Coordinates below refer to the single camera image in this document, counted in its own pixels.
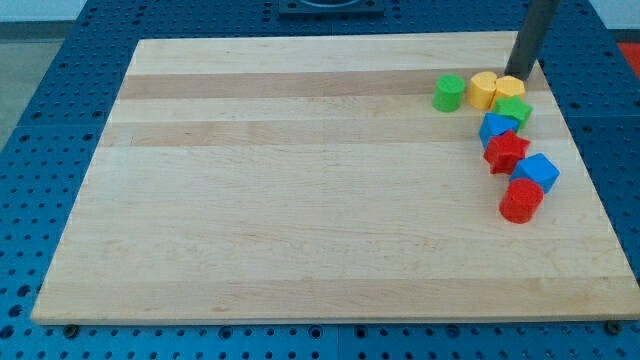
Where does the blue cube block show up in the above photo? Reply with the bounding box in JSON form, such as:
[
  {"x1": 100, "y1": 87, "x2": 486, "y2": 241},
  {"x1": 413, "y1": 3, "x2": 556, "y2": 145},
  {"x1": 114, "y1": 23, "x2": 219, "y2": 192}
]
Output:
[{"x1": 509, "y1": 153, "x2": 560, "y2": 194}]

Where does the light wooden board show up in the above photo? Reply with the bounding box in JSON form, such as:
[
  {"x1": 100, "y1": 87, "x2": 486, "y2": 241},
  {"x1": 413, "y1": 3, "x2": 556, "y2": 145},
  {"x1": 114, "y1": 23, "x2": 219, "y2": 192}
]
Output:
[{"x1": 31, "y1": 31, "x2": 639, "y2": 325}]

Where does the green cylinder block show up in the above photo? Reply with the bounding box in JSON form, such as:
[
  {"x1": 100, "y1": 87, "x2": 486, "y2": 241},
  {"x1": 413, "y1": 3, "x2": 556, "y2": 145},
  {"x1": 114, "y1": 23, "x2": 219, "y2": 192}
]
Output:
[{"x1": 432, "y1": 74, "x2": 466, "y2": 112}]

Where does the blue crescent block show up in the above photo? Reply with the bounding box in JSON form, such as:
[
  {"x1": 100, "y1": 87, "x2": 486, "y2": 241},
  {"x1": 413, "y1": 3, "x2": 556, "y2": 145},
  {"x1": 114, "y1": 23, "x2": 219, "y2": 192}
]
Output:
[{"x1": 478, "y1": 112, "x2": 519, "y2": 149}]

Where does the yellow heart-shaped block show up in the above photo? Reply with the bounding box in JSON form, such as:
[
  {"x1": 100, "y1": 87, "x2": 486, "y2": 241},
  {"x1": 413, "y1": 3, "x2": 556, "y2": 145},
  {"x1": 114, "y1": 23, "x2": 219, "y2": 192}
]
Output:
[{"x1": 467, "y1": 71, "x2": 498, "y2": 110}]

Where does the red star block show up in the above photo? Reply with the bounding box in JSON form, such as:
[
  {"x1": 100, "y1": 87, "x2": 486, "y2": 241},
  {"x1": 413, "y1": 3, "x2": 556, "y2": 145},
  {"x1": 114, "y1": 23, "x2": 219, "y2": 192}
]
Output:
[{"x1": 483, "y1": 130, "x2": 531, "y2": 175}]

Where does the red cylinder block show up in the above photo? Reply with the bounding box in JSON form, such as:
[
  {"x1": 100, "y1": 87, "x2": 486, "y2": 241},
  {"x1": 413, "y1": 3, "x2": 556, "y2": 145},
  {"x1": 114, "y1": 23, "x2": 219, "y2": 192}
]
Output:
[{"x1": 499, "y1": 178, "x2": 544, "y2": 224}]

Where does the green star block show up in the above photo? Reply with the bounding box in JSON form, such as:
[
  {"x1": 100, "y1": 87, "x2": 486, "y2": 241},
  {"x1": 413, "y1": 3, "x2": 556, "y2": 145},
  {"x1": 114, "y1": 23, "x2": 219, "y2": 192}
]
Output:
[{"x1": 492, "y1": 96, "x2": 533, "y2": 130}]

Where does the yellow hexagon block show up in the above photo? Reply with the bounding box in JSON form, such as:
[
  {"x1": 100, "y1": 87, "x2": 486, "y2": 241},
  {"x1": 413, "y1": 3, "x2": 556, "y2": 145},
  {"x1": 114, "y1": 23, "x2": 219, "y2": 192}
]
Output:
[{"x1": 491, "y1": 75, "x2": 526, "y2": 106}]

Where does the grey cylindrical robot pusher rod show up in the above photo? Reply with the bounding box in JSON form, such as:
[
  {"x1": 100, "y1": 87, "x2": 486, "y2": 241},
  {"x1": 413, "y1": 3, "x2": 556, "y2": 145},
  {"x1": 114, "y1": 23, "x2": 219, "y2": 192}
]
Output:
[{"x1": 504, "y1": 0, "x2": 561, "y2": 81}]

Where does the black bolt front left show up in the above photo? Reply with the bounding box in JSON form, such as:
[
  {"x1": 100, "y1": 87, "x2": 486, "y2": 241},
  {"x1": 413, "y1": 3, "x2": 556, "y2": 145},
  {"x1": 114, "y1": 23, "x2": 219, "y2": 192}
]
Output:
[{"x1": 62, "y1": 324, "x2": 80, "y2": 339}]

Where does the black bolt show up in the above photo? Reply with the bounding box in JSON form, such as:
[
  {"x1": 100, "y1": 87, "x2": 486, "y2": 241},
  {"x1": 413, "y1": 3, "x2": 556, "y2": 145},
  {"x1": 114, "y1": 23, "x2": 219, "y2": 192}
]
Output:
[
  {"x1": 604, "y1": 321, "x2": 623, "y2": 336},
  {"x1": 62, "y1": 324, "x2": 80, "y2": 339}
]

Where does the black bolt front right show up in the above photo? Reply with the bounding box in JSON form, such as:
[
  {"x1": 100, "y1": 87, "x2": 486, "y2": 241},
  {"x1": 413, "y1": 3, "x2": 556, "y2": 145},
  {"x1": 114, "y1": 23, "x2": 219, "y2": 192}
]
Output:
[{"x1": 604, "y1": 321, "x2": 623, "y2": 336}]

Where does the dark robot base mount plate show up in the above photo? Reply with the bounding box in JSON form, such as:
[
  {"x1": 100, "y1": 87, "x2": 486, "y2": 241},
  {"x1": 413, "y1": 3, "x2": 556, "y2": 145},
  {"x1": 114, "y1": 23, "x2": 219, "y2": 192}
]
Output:
[{"x1": 278, "y1": 0, "x2": 385, "y2": 17}]

